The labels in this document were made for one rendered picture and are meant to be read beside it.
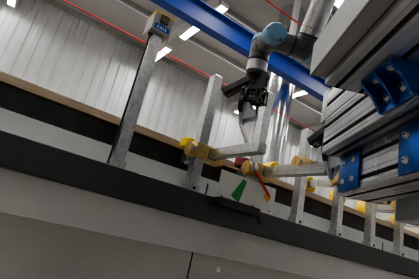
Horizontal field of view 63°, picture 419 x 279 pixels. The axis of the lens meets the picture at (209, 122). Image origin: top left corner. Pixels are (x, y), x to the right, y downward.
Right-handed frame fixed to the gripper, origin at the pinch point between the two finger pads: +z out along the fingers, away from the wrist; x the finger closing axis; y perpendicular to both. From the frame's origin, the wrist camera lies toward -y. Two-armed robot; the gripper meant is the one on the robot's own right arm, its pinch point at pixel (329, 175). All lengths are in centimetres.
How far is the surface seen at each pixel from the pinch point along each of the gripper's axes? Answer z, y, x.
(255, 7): -417, -396, 230
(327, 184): -11, -39, 49
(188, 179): 9.1, -29.9, -30.7
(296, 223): 12.7, -26.6, 17.6
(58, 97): -6, -49, -74
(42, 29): -339, -745, -88
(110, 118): -6, -49, -56
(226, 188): 8.4, -28.0, -16.5
